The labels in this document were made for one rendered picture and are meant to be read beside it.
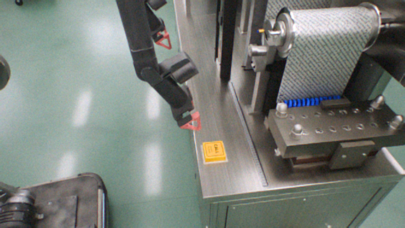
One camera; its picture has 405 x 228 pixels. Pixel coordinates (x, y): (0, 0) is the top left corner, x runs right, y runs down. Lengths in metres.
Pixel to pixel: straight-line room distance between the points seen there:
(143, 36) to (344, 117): 0.67
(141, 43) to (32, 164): 1.85
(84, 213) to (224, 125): 0.98
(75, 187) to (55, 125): 0.93
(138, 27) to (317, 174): 0.70
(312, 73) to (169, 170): 1.35
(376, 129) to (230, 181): 0.48
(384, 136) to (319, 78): 0.26
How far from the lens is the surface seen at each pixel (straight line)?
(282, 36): 0.86
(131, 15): 0.61
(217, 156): 0.90
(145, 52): 0.65
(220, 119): 1.05
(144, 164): 2.07
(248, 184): 0.88
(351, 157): 0.96
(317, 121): 0.93
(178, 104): 0.76
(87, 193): 1.74
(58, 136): 2.49
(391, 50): 1.04
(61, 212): 1.71
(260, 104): 1.07
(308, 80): 0.96
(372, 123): 1.01
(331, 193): 1.03
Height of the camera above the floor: 1.64
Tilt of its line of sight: 43 degrees down
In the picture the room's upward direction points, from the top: straight up
